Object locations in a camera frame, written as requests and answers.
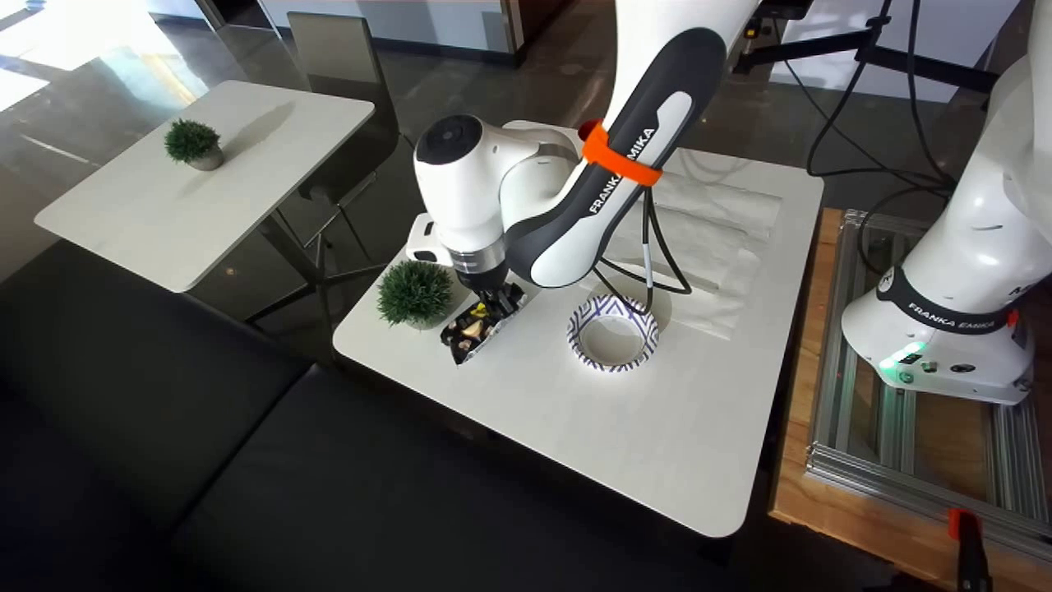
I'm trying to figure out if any black gripper cable bundle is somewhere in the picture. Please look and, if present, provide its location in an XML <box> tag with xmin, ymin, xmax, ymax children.
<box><xmin>593</xmin><ymin>189</ymin><xmax>696</xmax><ymax>315</ymax></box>

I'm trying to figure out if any small green potted plant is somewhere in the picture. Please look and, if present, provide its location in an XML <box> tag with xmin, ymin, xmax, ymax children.
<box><xmin>374</xmin><ymin>258</ymin><xmax>461</xmax><ymax>331</ymax></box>
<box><xmin>162</xmin><ymin>114</ymin><xmax>231</xmax><ymax>175</ymax></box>

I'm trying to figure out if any aluminium extrusion mounting frame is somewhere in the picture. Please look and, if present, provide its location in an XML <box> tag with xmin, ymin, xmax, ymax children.
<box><xmin>804</xmin><ymin>209</ymin><xmax>1052</xmax><ymax>561</ymax></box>

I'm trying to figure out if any black camera tripod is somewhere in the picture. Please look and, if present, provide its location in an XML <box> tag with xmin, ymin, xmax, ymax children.
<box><xmin>732</xmin><ymin>0</ymin><xmax>1003</xmax><ymax>100</ymax></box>

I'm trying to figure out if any red black clamp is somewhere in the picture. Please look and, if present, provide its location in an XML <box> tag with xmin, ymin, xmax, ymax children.
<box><xmin>945</xmin><ymin>504</ymin><xmax>997</xmax><ymax>592</ymax></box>

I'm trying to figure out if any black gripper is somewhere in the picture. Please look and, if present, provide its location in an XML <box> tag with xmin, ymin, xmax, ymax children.
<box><xmin>449</xmin><ymin>243</ymin><xmax>528</xmax><ymax>319</ymax></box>

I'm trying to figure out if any white cabinet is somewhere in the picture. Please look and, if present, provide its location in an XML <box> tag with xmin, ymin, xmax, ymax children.
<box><xmin>252</xmin><ymin>0</ymin><xmax>526</xmax><ymax>60</ymax></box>

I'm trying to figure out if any dark sofa bench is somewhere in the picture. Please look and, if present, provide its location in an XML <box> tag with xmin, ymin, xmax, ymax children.
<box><xmin>0</xmin><ymin>258</ymin><xmax>913</xmax><ymax>592</ymax></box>

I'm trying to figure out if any black white patterned bowl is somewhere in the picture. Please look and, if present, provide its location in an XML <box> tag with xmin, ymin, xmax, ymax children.
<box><xmin>562</xmin><ymin>289</ymin><xmax>667</xmax><ymax>379</ymax></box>

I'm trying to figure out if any thin black floor cable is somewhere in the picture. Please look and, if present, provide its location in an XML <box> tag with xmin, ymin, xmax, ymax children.
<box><xmin>770</xmin><ymin>0</ymin><xmax>971</xmax><ymax>281</ymax></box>

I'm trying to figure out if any white side table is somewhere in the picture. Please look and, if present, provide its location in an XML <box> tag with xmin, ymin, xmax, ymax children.
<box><xmin>31</xmin><ymin>76</ymin><xmax>381</xmax><ymax>299</ymax></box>

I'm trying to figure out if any wooden base board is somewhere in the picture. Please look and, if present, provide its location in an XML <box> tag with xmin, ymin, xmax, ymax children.
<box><xmin>770</xmin><ymin>203</ymin><xmax>1052</xmax><ymax>592</ymax></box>

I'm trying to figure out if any orange cable strap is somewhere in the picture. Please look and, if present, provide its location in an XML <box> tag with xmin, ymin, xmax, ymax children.
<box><xmin>580</xmin><ymin>122</ymin><xmax>667</xmax><ymax>193</ymax></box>

